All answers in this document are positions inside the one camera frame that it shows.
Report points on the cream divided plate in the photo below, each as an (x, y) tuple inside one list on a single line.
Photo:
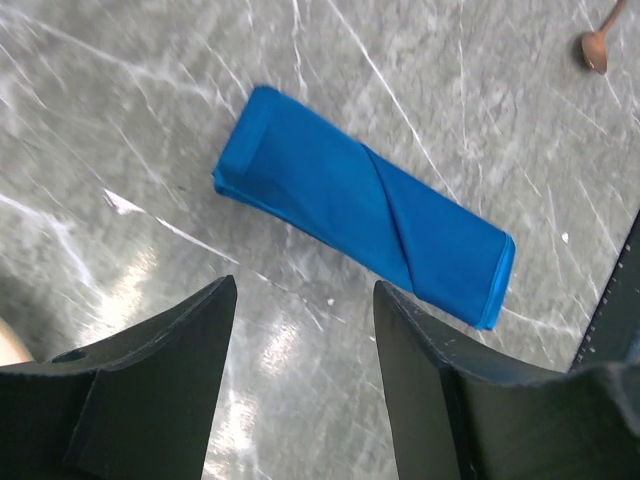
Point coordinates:
[(12, 348)]

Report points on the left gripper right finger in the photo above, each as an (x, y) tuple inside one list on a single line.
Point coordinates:
[(461, 410)]

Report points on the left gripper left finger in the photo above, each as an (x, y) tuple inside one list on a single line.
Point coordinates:
[(136, 405)]

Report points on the blue cloth napkin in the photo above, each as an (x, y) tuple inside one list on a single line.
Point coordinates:
[(284, 159)]

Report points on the wooden spoon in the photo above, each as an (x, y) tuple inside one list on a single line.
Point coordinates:
[(593, 43)]

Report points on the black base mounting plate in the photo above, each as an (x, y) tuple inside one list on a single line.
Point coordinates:
[(613, 332)]

